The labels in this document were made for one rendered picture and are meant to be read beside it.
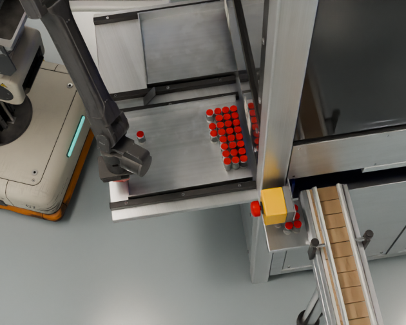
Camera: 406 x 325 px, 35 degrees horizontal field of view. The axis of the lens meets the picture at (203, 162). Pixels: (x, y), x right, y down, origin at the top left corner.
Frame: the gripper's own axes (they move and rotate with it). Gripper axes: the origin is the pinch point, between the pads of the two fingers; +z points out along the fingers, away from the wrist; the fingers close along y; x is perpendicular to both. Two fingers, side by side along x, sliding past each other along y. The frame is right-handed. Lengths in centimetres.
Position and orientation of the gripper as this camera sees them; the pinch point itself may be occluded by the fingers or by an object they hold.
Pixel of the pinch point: (123, 178)
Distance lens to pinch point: 176.0
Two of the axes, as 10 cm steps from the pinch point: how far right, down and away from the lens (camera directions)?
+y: 9.9, -1.6, 0.2
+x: -1.5, -8.9, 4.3
